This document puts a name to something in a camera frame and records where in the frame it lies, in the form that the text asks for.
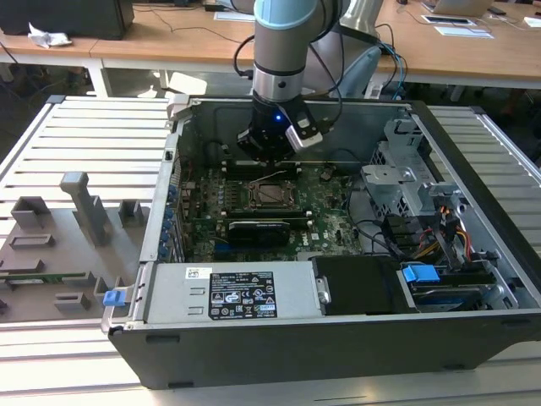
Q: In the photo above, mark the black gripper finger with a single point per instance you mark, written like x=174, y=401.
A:
x=251, y=144
x=281, y=153

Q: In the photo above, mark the silver CPU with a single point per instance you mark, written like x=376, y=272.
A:
x=270, y=194

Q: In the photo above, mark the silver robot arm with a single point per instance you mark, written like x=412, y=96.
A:
x=279, y=55

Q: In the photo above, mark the black RAM slot bank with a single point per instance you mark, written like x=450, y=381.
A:
x=245, y=169
x=270, y=214

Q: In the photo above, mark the CPU socket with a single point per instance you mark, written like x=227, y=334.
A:
x=253, y=205

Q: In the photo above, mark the blue expansion slot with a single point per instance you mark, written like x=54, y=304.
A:
x=222, y=251

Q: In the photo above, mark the round coin battery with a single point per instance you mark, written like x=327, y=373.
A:
x=326, y=173

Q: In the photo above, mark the black graphics card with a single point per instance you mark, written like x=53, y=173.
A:
x=258, y=232

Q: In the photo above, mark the green motherboard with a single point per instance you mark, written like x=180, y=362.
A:
x=325, y=228

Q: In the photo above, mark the wooden desk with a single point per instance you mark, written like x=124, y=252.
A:
x=211, y=46
x=50, y=53

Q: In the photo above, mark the metal drive cage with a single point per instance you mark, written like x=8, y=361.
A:
x=384, y=182

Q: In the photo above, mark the white paper sheet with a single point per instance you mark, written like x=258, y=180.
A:
x=533, y=22
x=462, y=32
x=234, y=16

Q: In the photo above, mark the small white box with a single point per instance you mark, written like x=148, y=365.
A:
x=374, y=89

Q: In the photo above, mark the black plastic shroud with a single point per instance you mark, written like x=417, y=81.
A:
x=359, y=283

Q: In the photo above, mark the silver power supply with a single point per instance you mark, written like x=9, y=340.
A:
x=177, y=296

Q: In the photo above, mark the hard disk in blue carrier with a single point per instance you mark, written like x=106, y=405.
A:
x=418, y=272

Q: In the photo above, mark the black open PC case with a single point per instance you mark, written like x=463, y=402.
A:
x=296, y=351

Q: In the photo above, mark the blue case latch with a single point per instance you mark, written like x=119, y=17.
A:
x=114, y=298

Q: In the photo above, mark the silver laptop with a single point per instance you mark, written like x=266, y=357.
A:
x=456, y=6

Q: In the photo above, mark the grey parts rack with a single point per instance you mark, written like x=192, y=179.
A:
x=63, y=262

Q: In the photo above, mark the black computer tower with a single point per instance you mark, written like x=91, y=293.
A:
x=63, y=17

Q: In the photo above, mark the crumpled white paper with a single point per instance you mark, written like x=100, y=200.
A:
x=48, y=37

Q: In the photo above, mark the green RAM stick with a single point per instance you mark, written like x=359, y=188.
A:
x=42, y=277

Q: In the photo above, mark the black remote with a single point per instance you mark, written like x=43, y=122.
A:
x=496, y=10

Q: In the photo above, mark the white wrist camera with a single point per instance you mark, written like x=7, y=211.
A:
x=304, y=133

